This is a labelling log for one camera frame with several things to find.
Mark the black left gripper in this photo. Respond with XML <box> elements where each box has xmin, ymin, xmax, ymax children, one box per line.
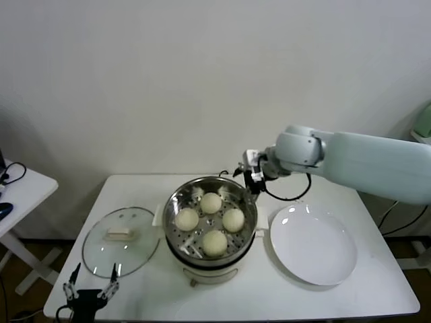
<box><xmin>63</xmin><ymin>262</ymin><xmax>120</xmax><ymax>310</ymax></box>

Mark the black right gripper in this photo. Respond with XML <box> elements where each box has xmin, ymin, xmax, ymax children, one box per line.
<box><xmin>232</xmin><ymin>162</ymin><xmax>267</xmax><ymax>203</ymax></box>

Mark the white steamed baozi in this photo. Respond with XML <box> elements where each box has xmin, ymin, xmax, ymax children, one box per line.
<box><xmin>174</xmin><ymin>208</ymin><xmax>199</xmax><ymax>232</ymax></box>
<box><xmin>222</xmin><ymin>208</ymin><xmax>245</xmax><ymax>234</ymax></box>
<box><xmin>199</xmin><ymin>192</ymin><xmax>223</xmax><ymax>215</ymax></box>
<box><xmin>201</xmin><ymin>229</ymin><xmax>228</xmax><ymax>258</ymax></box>

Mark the perforated steel steamer basket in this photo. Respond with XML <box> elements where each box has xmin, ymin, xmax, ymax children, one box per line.
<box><xmin>152</xmin><ymin>176</ymin><xmax>269</xmax><ymax>265</ymax></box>

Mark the round glass pot lid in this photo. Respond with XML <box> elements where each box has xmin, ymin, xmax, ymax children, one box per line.
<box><xmin>82</xmin><ymin>207</ymin><xmax>161</xmax><ymax>279</ymax></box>

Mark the large white plate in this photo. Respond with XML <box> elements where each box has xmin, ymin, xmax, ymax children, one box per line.
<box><xmin>269</xmin><ymin>203</ymin><xmax>358</xmax><ymax>286</ymax></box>

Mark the cream electric cooking pot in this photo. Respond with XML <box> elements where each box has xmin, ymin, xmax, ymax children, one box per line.
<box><xmin>164</xmin><ymin>228</ymin><xmax>265</xmax><ymax>287</ymax></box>

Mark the white side table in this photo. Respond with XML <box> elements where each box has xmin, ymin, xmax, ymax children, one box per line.
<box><xmin>0</xmin><ymin>166</ymin><xmax>59</xmax><ymax>297</ymax></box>

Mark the white shelf board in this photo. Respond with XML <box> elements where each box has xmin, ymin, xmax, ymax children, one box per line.
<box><xmin>410</xmin><ymin>130</ymin><xmax>431</xmax><ymax>146</ymax></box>

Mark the pale green appliance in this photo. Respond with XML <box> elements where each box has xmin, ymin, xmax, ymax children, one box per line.
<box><xmin>412</xmin><ymin>102</ymin><xmax>431</xmax><ymax>139</ymax></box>

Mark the white stand foot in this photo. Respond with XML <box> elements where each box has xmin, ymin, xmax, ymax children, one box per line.
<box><xmin>400</xmin><ymin>240</ymin><xmax>431</xmax><ymax>270</ymax></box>

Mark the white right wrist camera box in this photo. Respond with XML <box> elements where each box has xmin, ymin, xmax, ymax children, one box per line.
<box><xmin>244</xmin><ymin>149</ymin><xmax>267</xmax><ymax>184</ymax></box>

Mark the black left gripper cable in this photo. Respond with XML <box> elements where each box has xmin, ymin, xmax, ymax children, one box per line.
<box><xmin>55</xmin><ymin>304</ymin><xmax>73</xmax><ymax>323</ymax></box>

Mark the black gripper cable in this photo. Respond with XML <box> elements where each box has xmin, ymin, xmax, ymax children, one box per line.
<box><xmin>55</xmin><ymin>304</ymin><xmax>73</xmax><ymax>323</ymax></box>
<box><xmin>262</xmin><ymin>173</ymin><xmax>312</xmax><ymax>202</ymax></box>

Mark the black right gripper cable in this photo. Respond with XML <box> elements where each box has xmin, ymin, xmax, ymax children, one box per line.
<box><xmin>262</xmin><ymin>173</ymin><xmax>312</xmax><ymax>202</ymax></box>

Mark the black cable loop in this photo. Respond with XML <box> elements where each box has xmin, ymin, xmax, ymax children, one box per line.
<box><xmin>0</xmin><ymin>162</ymin><xmax>27</xmax><ymax>188</ymax></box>

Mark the black floor power cable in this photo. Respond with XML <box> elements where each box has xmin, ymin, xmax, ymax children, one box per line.
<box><xmin>378</xmin><ymin>200</ymin><xmax>428</xmax><ymax>236</ymax></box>

